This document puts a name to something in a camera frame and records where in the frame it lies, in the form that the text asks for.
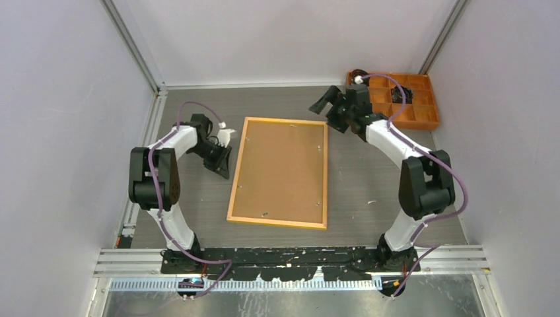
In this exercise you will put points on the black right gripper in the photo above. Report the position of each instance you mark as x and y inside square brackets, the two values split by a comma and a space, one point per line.
[331, 96]

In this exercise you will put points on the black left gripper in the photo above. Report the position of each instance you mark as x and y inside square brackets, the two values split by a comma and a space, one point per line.
[222, 170]

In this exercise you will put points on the brown fibreboard backing board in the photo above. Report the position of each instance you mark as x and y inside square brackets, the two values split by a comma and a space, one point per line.
[280, 170]

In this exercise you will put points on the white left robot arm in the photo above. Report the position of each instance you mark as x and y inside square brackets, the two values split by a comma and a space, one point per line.
[154, 182]

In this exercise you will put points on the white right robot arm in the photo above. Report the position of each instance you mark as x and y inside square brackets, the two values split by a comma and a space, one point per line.
[426, 186]

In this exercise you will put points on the orange compartment tray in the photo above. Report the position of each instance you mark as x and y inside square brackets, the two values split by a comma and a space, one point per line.
[409, 96]

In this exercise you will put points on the aluminium left side rail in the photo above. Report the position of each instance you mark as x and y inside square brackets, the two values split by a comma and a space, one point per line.
[137, 171]

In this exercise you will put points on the aluminium rail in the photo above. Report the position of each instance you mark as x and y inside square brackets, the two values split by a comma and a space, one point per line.
[139, 270]
[137, 171]

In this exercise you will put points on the aluminium front rail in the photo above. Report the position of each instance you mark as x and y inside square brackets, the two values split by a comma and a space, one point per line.
[139, 270]

